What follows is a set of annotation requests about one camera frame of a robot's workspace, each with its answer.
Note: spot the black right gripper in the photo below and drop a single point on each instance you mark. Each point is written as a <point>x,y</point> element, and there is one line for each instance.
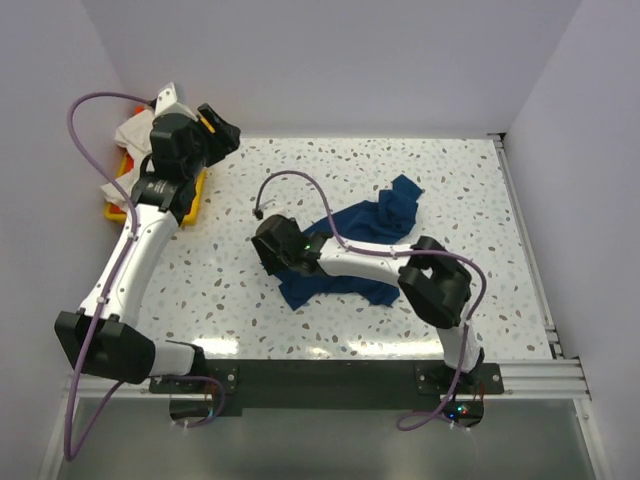
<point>265,245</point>

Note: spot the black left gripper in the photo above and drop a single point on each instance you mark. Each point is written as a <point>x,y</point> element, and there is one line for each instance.
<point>220,132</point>

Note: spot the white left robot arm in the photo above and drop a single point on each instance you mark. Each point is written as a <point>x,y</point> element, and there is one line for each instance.
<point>100,338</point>

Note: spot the white crumpled t-shirt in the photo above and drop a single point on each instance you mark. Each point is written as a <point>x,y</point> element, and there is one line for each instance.
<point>127,180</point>

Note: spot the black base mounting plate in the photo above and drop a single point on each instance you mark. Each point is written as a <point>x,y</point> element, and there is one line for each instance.
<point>413,385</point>

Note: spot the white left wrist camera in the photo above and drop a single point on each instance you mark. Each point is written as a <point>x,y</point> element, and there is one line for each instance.
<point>170,100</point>

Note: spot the blue printed t-shirt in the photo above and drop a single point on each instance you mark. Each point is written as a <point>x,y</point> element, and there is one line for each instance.
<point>385,221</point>

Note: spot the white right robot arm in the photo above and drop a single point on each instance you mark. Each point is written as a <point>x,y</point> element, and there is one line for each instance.
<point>436,282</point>

